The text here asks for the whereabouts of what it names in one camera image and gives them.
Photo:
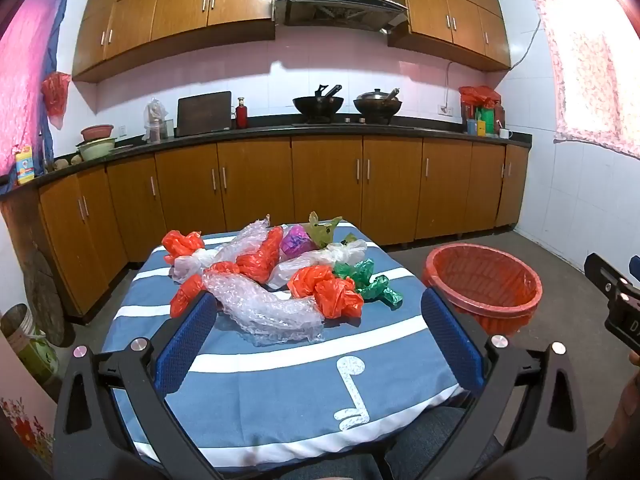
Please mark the small glass container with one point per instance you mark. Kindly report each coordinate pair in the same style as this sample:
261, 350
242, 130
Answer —
169, 129

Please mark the floral printed cloth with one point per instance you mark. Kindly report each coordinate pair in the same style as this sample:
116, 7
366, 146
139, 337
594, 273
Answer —
20, 430

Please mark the clear plastic wrap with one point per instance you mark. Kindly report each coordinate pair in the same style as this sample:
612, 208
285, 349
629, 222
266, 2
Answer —
245, 237

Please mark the yellow and blue box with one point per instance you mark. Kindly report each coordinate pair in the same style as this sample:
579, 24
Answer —
25, 165

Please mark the black wok with lid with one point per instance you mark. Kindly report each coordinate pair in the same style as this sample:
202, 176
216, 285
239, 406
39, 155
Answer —
377, 102

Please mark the white wall socket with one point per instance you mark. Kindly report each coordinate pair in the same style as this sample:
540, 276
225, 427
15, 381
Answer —
445, 109

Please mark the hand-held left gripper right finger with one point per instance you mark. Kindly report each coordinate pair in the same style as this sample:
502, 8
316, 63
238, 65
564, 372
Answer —
450, 335

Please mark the yellow-green plastic bag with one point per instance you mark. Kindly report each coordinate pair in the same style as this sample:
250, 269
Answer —
322, 232

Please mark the glass jar on floor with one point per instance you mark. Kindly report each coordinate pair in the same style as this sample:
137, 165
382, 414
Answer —
30, 347

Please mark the wooden wall cabinet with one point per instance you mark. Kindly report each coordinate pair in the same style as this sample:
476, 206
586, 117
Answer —
450, 10
175, 10

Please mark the dark cutting board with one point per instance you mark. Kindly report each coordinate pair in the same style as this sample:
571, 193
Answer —
205, 112

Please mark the white mug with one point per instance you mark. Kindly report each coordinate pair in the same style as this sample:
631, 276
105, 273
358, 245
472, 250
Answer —
505, 133

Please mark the large red plastic bag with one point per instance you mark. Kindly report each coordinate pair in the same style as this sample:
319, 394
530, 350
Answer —
262, 260

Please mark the large clear bubble wrap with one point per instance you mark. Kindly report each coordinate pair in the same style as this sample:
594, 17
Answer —
265, 307

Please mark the blue cup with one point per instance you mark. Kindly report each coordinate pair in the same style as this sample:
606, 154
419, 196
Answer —
473, 126

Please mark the red bottle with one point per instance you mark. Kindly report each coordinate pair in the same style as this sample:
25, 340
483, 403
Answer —
242, 115

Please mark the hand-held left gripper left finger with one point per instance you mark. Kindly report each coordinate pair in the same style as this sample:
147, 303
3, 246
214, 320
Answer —
185, 340

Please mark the gas stove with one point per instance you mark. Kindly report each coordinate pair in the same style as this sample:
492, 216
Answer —
350, 121

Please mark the person's right hand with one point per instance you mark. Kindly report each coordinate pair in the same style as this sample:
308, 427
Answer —
627, 420

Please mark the black kitchen countertop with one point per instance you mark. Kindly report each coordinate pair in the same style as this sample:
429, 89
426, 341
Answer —
280, 131

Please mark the long white plastic bag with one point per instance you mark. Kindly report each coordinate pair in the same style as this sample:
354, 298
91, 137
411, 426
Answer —
320, 260

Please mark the jars in clear bag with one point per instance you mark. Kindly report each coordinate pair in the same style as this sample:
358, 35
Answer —
155, 120

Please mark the floral window curtain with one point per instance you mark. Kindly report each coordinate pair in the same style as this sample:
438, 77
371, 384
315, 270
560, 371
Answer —
590, 70

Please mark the wooden base cabinets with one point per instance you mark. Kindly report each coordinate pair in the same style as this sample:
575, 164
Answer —
325, 185

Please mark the pink plastic bag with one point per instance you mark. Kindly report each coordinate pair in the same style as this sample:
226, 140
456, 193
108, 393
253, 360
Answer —
296, 242

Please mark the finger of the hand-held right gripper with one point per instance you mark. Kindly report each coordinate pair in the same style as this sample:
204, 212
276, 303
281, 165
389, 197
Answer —
636, 267
605, 275

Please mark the green basin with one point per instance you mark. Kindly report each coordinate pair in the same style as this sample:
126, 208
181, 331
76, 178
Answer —
95, 150

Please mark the red basin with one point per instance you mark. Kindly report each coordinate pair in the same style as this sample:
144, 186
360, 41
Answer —
97, 132

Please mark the small red plastic bag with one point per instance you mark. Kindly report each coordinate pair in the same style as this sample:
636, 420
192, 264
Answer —
180, 242

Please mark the dark green plastic bag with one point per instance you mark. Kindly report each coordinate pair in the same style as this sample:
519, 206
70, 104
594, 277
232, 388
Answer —
367, 272

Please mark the person's jeans leg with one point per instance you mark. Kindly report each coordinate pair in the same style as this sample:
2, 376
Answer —
435, 435

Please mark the blue striped tablecloth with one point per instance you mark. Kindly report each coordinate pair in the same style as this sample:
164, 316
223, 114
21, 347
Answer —
280, 385

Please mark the green package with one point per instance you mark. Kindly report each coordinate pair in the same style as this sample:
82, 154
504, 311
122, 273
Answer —
487, 122

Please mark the pink curtain with blue border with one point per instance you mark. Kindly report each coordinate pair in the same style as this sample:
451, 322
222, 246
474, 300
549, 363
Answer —
25, 85

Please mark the plastic basket with red liner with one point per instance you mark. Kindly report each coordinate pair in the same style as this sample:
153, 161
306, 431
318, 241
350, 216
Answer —
480, 310

